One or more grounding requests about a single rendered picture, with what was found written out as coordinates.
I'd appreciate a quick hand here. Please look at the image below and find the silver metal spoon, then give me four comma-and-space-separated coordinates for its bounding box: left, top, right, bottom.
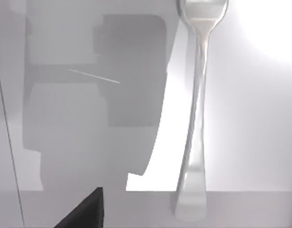
174, 0, 230, 223

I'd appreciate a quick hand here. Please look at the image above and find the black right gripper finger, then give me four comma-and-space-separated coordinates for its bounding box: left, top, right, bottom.
53, 187, 105, 228

